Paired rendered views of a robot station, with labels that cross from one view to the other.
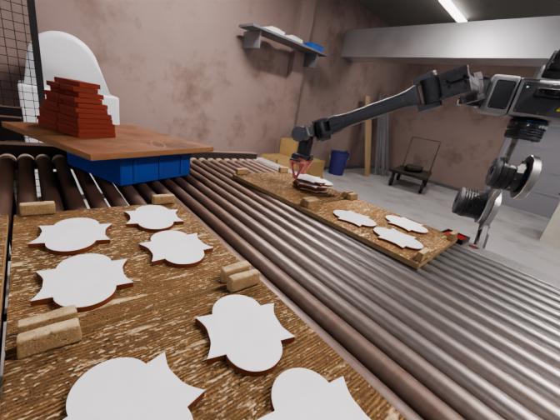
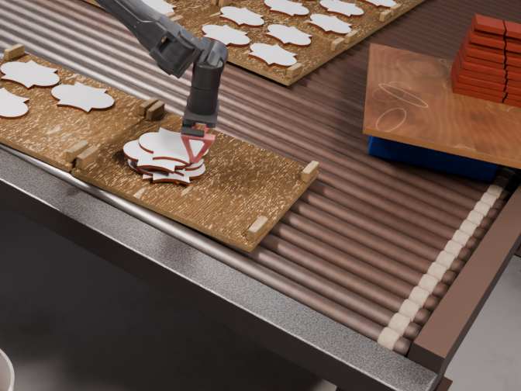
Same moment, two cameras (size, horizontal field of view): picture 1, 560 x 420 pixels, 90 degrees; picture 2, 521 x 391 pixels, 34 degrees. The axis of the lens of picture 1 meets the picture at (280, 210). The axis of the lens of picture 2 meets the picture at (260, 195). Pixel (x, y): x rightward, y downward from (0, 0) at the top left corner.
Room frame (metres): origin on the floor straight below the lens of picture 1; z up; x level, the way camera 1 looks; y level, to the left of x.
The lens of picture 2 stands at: (2.64, -0.51, 1.88)
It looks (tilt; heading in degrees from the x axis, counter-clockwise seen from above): 33 degrees down; 157
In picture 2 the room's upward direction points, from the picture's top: 12 degrees clockwise
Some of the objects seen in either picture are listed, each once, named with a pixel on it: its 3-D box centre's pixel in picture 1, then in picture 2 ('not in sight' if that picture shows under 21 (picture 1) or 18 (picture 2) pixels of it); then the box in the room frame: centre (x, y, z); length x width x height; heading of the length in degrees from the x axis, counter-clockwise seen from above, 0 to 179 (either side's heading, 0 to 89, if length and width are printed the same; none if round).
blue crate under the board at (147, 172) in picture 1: (132, 157); (433, 122); (1.04, 0.59, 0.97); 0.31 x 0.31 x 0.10; 65
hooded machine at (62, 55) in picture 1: (72, 119); not in sight; (2.87, 2.25, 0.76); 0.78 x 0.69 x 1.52; 136
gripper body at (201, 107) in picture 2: (304, 149); (202, 100); (1.19, -0.05, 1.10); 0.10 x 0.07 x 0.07; 162
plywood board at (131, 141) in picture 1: (119, 137); (467, 105); (1.06, 0.65, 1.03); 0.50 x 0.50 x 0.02; 65
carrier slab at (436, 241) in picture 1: (377, 224); (42, 105); (0.91, -0.34, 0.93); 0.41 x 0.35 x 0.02; 47
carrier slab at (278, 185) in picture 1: (292, 187); (200, 173); (1.19, -0.04, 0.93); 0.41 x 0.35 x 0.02; 48
